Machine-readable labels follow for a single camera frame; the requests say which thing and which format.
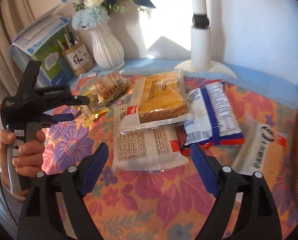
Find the yellow snack pack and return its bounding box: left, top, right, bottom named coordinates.
left=74, top=92, right=109, bottom=128

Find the small sandwich biscuit pack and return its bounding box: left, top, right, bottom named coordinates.
left=89, top=72, right=130, bottom=103

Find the toast slice package black logo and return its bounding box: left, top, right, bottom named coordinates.
left=232, top=115, right=294, bottom=188

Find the white bread package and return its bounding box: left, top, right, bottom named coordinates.
left=112, top=105, right=189, bottom=172

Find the yellow sponge cake package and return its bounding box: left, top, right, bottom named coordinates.
left=120, top=70, right=193, bottom=134

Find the blue white snack bag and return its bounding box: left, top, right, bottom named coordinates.
left=181, top=82, right=244, bottom=155

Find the person's left hand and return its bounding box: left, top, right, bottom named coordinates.
left=0, top=129, right=46, bottom=189

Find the row of upright books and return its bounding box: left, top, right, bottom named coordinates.
left=9, top=45, right=48, bottom=88

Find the bamboo pen holder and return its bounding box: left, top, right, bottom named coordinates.
left=58, top=33, right=94, bottom=76

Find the white ribbed vase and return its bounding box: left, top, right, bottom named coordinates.
left=88, top=23, right=125, bottom=70

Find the open booklet on books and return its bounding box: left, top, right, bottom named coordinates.
left=9, top=7, right=70, bottom=56

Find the white desk lamp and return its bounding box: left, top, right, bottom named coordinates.
left=175, top=0, right=237, bottom=79

